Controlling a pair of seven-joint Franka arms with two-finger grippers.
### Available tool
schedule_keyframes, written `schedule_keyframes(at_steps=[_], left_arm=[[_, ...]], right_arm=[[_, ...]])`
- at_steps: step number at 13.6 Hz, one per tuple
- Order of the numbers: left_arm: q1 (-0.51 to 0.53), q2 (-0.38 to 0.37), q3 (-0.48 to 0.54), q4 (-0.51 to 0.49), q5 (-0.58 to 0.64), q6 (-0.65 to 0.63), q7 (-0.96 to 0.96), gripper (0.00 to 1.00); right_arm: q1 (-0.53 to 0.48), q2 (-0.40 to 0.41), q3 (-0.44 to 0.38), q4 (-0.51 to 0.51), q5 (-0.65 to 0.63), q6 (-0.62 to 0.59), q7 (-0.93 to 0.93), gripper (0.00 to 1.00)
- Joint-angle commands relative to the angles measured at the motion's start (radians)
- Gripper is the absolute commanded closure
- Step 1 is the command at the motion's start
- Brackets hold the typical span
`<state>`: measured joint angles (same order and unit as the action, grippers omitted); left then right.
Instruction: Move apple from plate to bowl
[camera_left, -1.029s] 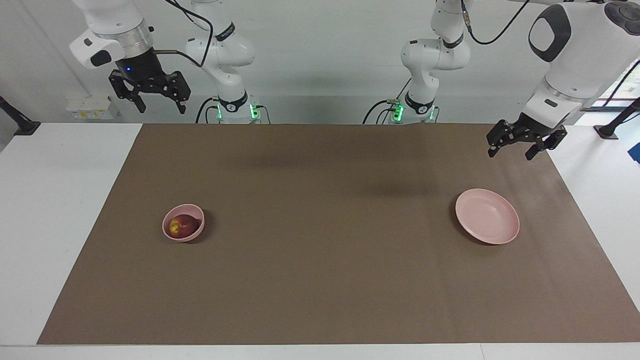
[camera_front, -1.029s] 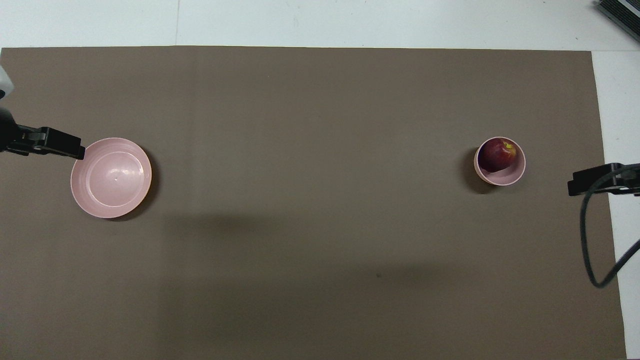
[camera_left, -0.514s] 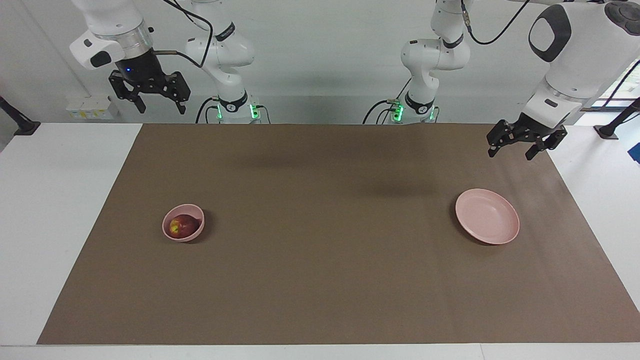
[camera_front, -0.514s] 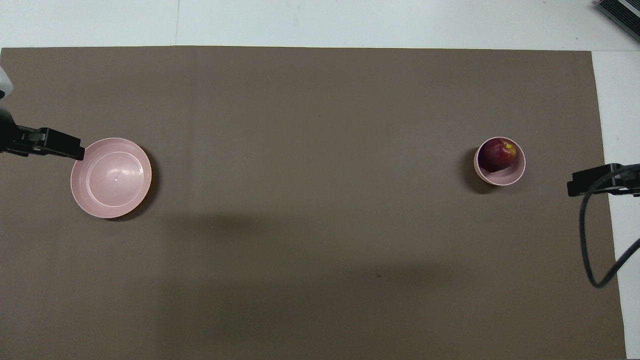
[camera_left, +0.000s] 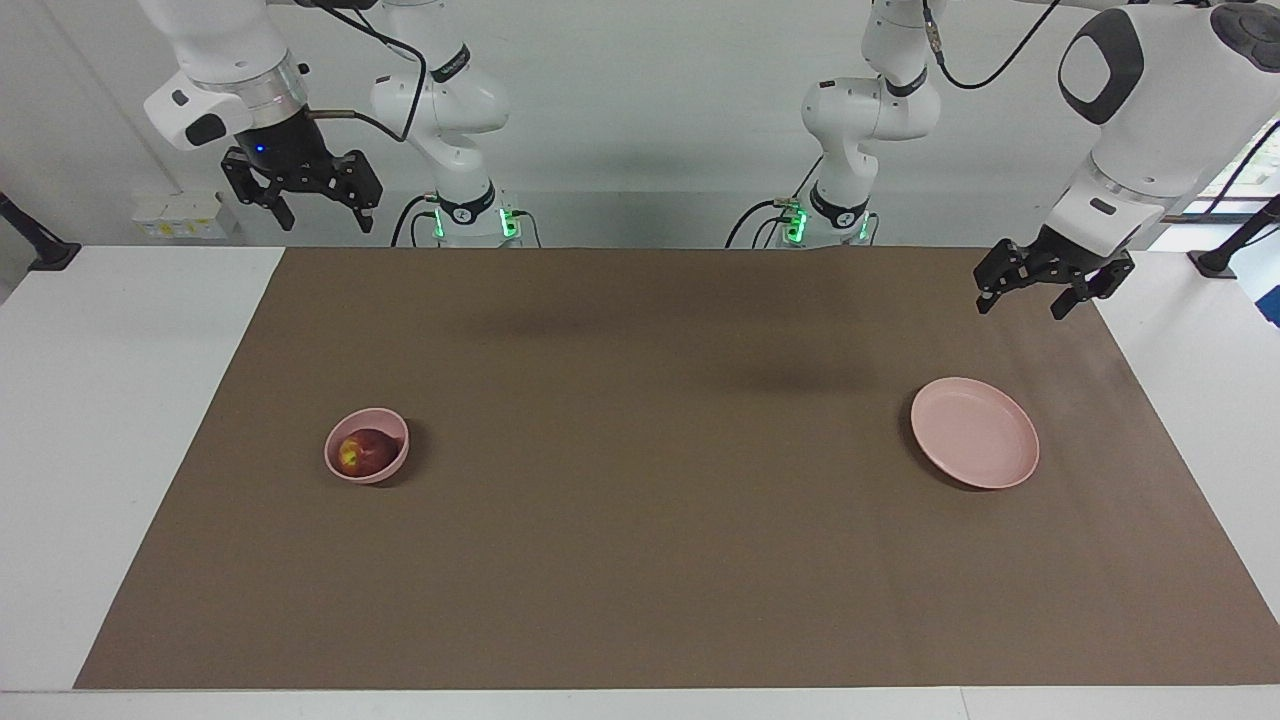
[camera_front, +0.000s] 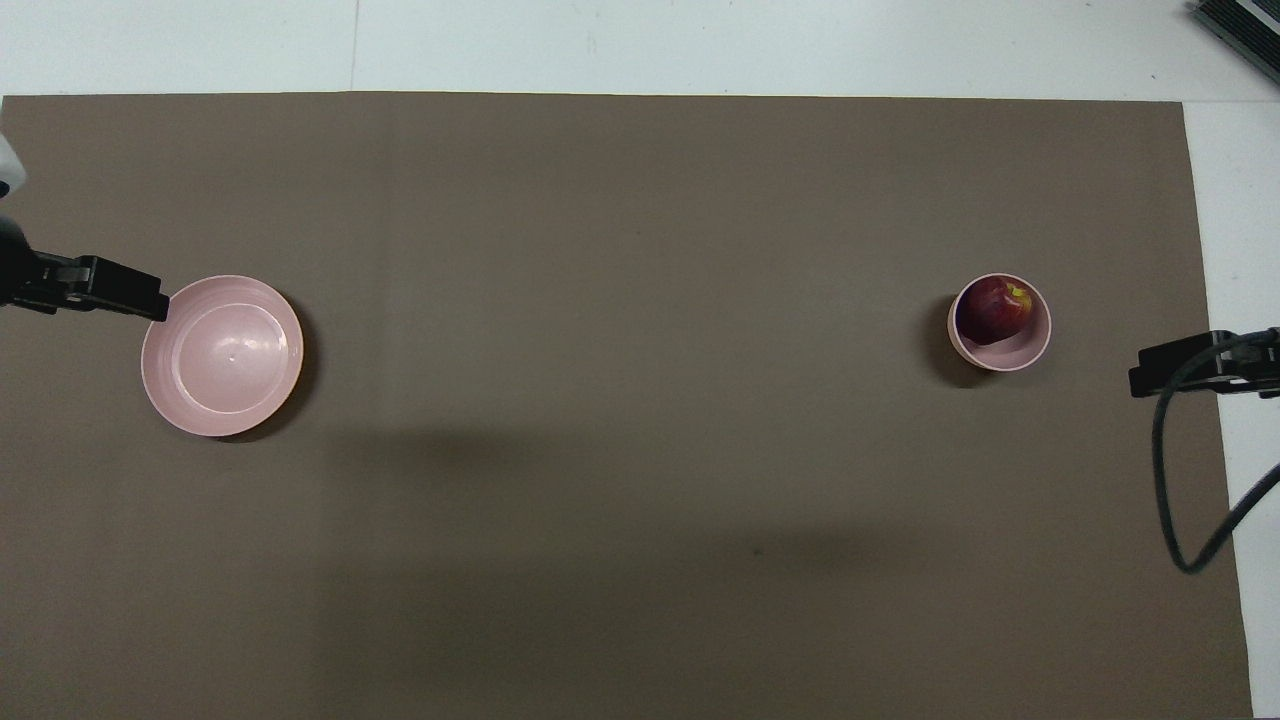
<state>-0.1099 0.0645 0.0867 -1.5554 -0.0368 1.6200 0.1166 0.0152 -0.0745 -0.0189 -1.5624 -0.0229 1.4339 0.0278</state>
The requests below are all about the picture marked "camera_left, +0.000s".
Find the brown table mat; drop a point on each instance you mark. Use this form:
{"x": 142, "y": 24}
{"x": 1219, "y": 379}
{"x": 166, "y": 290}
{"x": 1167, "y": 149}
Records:
{"x": 640, "y": 500}

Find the white wall socket strip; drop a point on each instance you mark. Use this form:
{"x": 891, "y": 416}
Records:
{"x": 185, "y": 215}

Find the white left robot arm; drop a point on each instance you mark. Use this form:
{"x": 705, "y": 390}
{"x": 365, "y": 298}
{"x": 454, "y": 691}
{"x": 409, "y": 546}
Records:
{"x": 1150, "y": 90}

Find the pink bowl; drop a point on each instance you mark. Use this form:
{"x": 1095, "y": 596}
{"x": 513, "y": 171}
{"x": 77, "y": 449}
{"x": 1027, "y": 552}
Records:
{"x": 350, "y": 472}

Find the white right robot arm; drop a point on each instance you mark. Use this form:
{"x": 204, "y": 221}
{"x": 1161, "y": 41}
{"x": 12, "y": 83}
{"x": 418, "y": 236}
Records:
{"x": 450, "y": 100}

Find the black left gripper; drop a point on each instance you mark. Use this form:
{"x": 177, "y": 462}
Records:
{"x": 1050, "y": 262}

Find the pink plate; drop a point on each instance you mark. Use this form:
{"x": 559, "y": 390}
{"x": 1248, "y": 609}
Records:
{"x": 975, "y": 430}

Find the black clamp stand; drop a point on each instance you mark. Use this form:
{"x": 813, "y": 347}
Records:
{"x": 1215, "y": 262}
{"x": 55, "y": 257}

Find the dark red apple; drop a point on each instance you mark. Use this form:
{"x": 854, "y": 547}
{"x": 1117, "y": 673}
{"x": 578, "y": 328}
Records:
{"x": 372, "y": 450}

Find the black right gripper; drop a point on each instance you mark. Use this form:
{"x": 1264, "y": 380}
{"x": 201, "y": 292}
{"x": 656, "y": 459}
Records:
{"x": 295, "y": 160}

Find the glass window dark frame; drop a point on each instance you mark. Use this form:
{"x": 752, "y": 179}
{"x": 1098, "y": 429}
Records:
{"x": 1265, "y": 165}

